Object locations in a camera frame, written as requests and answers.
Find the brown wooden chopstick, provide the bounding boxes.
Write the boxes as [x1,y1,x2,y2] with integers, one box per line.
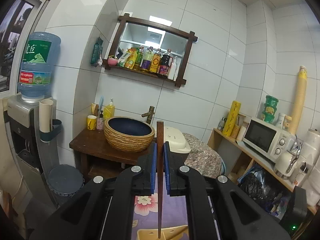
[157,121,164,239]

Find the black plastic bag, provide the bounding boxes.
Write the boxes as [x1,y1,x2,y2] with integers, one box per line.
[237,165,291,220]

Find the cream perforated utensil holder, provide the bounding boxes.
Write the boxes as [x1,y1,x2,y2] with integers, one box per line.
[136,224,190,240]

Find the purple floral tablecloth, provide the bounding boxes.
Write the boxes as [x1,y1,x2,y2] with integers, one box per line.
[131,193,190,240]

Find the dark blue round bin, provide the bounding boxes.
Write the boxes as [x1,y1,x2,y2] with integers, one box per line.
[47,164,84,197]

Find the floral cloth covered chair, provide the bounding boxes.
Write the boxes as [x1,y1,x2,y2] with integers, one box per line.
[183,133,225,178]

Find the wooden shelf unit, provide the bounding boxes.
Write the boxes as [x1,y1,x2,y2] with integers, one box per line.
[207,127,318,215]

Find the white electric kettle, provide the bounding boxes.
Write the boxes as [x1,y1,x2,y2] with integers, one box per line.
[273,138,302,180]

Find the dark wooden sink table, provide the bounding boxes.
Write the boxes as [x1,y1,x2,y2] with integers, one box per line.
[69,129,151,181]

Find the white brown rice cooker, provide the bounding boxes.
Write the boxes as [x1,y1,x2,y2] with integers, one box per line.
[164,126,191,161]

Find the woven basin sink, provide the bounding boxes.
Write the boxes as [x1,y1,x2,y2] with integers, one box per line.
[104,116,155,153]

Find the white microwave oven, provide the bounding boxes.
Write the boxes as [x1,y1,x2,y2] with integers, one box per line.
[243,118,294,163]

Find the yellow mug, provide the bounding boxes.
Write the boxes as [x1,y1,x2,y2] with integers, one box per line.
[87,115,97,131]

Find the grey water dispenser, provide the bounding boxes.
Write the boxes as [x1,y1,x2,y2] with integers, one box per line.
[7,94,60,209]

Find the yellow soap dispenser bottle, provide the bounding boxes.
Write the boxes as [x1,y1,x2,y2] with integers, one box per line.
[103,98,115,120]

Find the yellow wrapped roll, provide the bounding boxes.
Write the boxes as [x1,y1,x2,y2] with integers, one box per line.
[222,101,241,136]

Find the green stacked cups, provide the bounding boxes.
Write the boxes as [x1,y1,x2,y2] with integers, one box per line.
[261,95,279,124]

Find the brass faucet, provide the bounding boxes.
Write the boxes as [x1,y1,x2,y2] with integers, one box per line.
[141,106,155,124]

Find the paper cup stack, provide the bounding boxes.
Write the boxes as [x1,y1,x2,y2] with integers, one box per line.
[39,99,54,133]

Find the tall cream roll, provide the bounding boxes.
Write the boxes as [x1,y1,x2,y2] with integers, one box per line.
[289,66,307,135]

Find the blue water jug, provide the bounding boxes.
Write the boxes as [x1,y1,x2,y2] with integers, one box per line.
[18,31,61,102]

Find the yellow oil bottle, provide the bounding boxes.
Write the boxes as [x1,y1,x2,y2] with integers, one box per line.
[149,49,161,74]

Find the dark soy sauce bottle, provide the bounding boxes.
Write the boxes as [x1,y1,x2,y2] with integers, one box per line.
[157,49,173,78]

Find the green hanging packet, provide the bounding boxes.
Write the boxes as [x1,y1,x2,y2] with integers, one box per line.
[90,37,103,67]

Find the wooden framed mirror shelf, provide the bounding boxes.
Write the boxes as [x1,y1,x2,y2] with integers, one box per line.
[103,13,198,87]

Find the window with frame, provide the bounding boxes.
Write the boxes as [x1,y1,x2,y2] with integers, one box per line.
[1,0,48,99]

